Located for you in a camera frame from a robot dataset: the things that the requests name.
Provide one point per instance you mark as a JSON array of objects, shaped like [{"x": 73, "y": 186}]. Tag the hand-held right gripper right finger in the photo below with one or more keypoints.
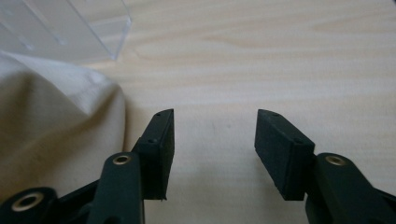
[{"x": 286, "y": 155}]

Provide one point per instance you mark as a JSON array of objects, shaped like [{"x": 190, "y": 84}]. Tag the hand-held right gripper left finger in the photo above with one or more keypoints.
[{"x": 155, "y": 155}]

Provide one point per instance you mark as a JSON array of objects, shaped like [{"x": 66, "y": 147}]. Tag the white cloth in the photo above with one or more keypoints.
[{"x": 56, "y": 124}]

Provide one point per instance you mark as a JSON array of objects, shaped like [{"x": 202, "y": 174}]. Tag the clear plastic box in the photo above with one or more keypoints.
[{"x": 62, "y": 29}]

